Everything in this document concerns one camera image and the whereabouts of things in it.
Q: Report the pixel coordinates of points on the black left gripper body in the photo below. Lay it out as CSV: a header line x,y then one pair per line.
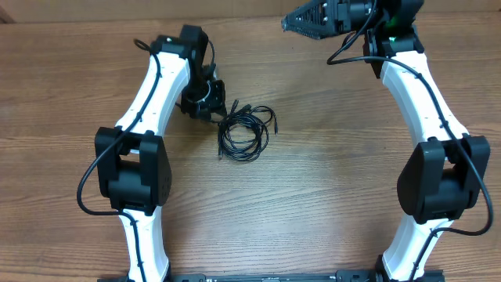
x,y
203,97

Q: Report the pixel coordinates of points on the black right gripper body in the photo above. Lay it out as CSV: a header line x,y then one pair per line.
x,y
344,18

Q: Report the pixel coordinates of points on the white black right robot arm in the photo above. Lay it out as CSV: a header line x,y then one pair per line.
x,y
444,174

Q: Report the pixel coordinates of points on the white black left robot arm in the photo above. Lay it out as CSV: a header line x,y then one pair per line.
x,y
131,175

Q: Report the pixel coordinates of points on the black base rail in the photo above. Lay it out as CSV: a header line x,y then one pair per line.
x,y
274,277

